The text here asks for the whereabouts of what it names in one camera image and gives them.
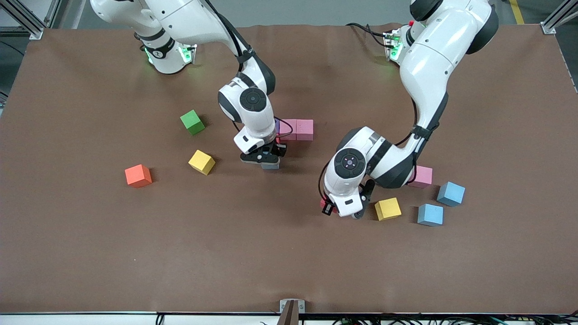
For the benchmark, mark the red foam block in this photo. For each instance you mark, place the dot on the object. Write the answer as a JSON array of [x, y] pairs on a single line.
[[322, 203]]

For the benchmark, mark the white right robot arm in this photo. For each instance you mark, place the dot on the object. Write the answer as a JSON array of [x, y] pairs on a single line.
[[253, 122]]

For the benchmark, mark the blue foam block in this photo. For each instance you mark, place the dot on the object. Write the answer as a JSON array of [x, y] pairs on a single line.
[[271, 166], [430, 215], [450, 194]]

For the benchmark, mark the table cover mat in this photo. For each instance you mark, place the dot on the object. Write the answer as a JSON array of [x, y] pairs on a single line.
[[289, 271]]

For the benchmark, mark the aluminium frame post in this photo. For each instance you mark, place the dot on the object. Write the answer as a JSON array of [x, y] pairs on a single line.
[[548, 28], [35, 32]]

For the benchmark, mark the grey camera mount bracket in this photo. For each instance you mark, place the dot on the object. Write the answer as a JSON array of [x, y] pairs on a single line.
[[292, 311]]

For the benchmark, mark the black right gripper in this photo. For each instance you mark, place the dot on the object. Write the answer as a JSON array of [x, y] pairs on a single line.
[[279, 149]]

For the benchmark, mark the green foam block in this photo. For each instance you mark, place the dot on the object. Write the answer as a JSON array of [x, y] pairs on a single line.
[[193, 123]]

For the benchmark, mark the light pink foam block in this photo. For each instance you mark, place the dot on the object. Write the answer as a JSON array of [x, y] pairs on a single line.
[[305, 130], [289, 131], [423, 177]]

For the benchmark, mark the orange foam block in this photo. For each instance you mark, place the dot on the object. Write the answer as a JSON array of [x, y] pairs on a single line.
[[138, 175]]

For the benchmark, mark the yellow foam block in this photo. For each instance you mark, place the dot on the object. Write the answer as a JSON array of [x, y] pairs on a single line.
[[388, 209], [201, 162]]

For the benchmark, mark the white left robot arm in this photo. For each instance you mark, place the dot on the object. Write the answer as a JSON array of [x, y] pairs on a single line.
[[429, 58]]

